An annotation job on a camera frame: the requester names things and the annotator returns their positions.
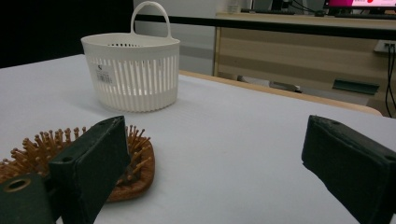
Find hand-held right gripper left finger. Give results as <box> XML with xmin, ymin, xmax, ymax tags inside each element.
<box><xmin>49</xmin><ymin>115</ymin><xmax>132</xmax><ymax>224</ymax></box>

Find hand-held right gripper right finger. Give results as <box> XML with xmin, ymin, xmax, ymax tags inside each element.
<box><xmin>301</xmin><ymin>114</ymin><xmax>396</xmax><ymax>224</ymax></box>

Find wooden bristle hairbrush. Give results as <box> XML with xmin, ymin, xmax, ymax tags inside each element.
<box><xmin>0</xmin><ymin>124</ymin><xmax>156</xmax><ymax>203</ymax></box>

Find white slotted plastic basket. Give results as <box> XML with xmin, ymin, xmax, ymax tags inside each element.
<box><xmin>80</xmin><ymin>0</ymin><xmax>181</xmax><ymax>113</ymax></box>

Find light wooden table board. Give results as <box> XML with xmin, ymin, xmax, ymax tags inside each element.
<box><xmin>178</xmin><ymin>69</ymin><xmax>383</xmax><ymax>117</ymax></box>

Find white power strip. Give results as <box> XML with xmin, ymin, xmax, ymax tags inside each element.
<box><xmin>373</xmin><ymin>39</ymin><xmax>396</xmax><ymax>54</ymax></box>

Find light wooden desk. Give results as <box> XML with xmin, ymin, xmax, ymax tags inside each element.
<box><xmin>212</xmin><ymin>11</ymin><xmax>396</xmax><ymax>119</ymax></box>

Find white table cover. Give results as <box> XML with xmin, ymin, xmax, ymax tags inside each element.
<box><xmin>0</xmin><ymin>54</ymin><xmax>396</xmax><ymax>224</ymax></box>

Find black keyboard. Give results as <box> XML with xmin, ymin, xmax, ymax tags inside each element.
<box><xmin>333</xmin><ymin>12</ymin><xmax>396</xmax><ymax>21</ymax></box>

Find computer monitor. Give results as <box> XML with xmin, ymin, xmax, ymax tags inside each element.
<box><xmin>323</xmin><ymin>0</ymin><xmax>396</xmax><ymax>9</ymax></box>

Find black metal crossbar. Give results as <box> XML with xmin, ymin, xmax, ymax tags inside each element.
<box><xmin>134</xmin><ymin>13</ymin><xmax>396</xmax><ymax>41</ymax></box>

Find black hanging desk cables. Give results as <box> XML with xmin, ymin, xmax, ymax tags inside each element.
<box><xmin>385</xmin><ymin>43</ymin><xmax>396</xmax><ymax>119</ymax></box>

